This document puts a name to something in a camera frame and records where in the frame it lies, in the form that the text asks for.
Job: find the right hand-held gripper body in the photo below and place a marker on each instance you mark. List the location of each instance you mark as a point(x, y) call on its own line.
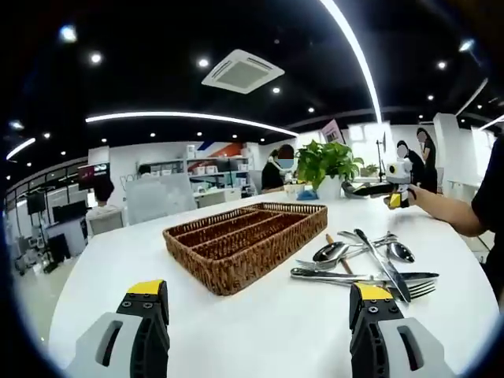
point(397, 171)

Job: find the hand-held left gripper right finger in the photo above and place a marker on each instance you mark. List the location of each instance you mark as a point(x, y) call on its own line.
point(386, 338)

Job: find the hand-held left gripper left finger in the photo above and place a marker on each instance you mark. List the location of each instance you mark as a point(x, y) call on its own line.
point(130, 338)

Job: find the steel spoon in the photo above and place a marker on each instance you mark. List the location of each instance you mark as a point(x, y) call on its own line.
point(330, 252)
point(401, 252)

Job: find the steel fork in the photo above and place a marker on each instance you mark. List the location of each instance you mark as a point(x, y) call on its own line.
point(311, 264)
point(421, 289)

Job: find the steel table knife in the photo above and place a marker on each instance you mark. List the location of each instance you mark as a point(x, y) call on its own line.
point(417, 275)
point(384, 264)

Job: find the brown wooden chopstick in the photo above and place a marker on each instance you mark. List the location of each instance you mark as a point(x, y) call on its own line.
point(347, 268)

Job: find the wicker tray with storage slots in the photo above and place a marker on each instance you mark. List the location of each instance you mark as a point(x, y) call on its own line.
point(244, 271)

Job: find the white storage shelf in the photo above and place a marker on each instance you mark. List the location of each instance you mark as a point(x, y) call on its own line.
point(212, 169)

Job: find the person's right hand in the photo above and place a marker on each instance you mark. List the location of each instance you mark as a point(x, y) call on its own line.
point(418, 195)

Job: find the black stand with screen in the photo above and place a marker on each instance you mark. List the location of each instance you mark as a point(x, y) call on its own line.
point(381, 165)

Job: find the grey curved object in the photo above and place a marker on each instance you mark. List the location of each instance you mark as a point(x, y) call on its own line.
point(348, 189)

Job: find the white plant pot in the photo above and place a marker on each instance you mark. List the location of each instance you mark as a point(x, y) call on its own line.
point(330, 188)

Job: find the green leafy plant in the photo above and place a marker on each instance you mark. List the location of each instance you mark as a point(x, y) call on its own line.
point(323, 157)

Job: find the blue cloth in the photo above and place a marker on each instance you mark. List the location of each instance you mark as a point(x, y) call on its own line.
point(307, 195)

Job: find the purple poster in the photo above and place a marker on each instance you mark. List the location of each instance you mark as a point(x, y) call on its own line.
point(332, 132)

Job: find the small patterned white cup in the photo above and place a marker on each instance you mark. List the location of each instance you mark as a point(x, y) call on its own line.
point(293, 191)

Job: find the grey office chair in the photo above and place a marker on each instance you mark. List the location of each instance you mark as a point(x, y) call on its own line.
point(106, 224)

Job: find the black monitor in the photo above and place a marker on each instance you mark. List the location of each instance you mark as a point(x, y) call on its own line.
point(69, 210)

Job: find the white mesh office chair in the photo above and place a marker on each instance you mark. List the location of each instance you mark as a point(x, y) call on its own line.
point(157, 197)

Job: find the ceiling air conditioner unit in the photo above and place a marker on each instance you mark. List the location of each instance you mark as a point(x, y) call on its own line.
point(244, 73)

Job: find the red wall screen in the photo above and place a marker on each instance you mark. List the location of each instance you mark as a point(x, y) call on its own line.
point(92, 173)

